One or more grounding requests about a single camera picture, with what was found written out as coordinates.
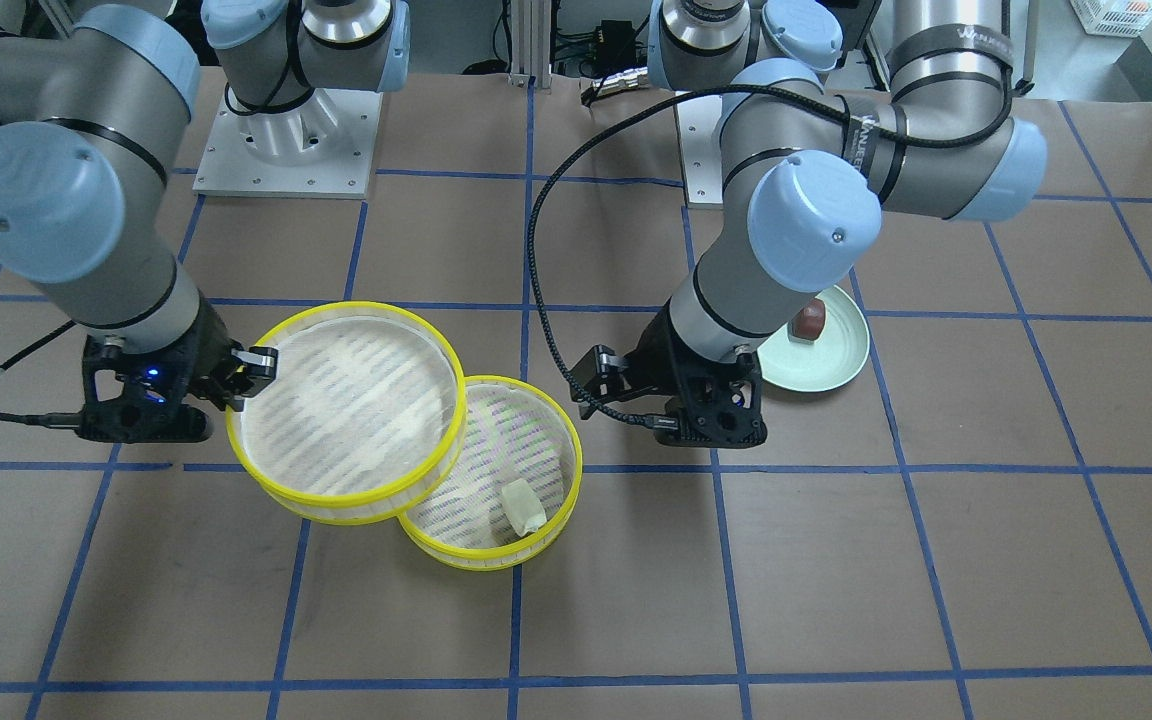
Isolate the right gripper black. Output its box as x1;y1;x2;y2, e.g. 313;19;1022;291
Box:
162;296;279;414

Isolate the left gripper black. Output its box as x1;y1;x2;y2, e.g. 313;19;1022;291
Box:
568;306;755;414

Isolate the light green plate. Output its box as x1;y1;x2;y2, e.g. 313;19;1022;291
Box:
758;286;870;393

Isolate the white bun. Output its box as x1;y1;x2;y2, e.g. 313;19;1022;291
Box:
499;478;550;538

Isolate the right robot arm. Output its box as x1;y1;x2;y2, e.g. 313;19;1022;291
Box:
0;1;411;415

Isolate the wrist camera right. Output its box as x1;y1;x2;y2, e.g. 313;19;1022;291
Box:
26;333;212;445

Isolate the yellow steamer layer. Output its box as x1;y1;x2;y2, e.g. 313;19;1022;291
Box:
397;376;582;571
227;301;468;525

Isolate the aluminium frame post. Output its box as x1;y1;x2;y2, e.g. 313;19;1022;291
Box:
507;0;553;91

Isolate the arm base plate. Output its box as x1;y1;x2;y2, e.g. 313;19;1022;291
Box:
194;88;387;200
675;96;723;210

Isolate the brown bun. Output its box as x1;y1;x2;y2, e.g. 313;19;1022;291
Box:
787;297;828;343

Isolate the brown paper mat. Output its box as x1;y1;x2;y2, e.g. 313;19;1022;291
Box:
0;70;1152;720

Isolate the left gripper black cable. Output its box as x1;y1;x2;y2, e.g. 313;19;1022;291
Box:
528;84;1013;425

